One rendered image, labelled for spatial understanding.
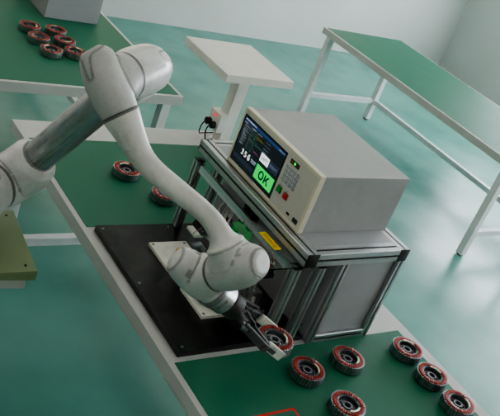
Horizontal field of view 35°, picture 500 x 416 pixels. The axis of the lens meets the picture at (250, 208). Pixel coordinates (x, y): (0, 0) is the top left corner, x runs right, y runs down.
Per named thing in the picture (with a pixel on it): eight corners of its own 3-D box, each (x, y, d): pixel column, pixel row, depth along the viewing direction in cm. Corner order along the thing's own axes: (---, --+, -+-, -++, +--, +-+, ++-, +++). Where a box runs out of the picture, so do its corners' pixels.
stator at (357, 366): (327, 367, 254) (331, 358, 253) (330, 347, 264) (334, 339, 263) (359, 381, 254) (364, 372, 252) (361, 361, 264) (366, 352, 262)
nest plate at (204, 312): (200, 319, 250) (202, 316, 249) (179, 289, 260) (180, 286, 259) (239, 314, 259) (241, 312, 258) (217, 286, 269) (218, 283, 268)
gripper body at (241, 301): (215, 299, 224) (237, 317, 228) (219, 319, 217) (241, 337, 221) (235, 283, 222) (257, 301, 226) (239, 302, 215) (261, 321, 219)
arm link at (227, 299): (202, 309, 214) (217, 322, 217) (228, 290, 212) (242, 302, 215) (200, 289, 222) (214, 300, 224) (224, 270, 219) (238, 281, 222)
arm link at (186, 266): (193, 309, 217) (227, 302, 208) (153, 276, 210) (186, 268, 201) (207, 276, 223) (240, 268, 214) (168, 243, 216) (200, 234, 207)
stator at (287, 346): (257, 356, 224) (261, 346, 222) (251, 329, 233) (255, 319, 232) (293, 362, 227) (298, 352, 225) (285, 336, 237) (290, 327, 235)
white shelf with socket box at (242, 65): (192, 172, 340) (228, 74, 319) (155, 129, 364) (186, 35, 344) (258, 173, 361) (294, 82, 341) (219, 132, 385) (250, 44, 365)
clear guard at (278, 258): (224, 288, 225) (231, 271, 223) (186, 238, 241) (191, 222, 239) (311, 281, 245) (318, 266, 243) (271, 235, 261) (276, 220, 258)
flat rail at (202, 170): (290, 277, 242) (293, 269, 240) (195, 168, 282) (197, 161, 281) (293, 276, 242) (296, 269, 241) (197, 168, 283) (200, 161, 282)
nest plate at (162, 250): (167, 271, 266) (167, 268, 265) (148, 244, 275) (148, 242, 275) (204, 269, 275) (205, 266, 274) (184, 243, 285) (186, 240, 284)
